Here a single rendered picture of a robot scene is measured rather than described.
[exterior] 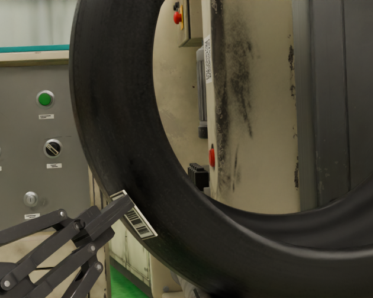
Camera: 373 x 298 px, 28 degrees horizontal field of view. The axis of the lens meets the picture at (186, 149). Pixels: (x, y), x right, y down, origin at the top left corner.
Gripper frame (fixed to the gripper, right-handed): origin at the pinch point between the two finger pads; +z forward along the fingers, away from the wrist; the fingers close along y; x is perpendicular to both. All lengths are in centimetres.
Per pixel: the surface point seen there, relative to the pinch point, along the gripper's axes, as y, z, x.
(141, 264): 80, 239, -299
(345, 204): 21.2, 40.2, -2.5
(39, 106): -18, 49, -59
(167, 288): 18.2, 23.6, -26.6
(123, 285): 91, 245, -335
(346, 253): 17.6, 14.9, 12.4
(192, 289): 15.3, 13.0, -9.6
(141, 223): 2.8, 3.9, 0.2
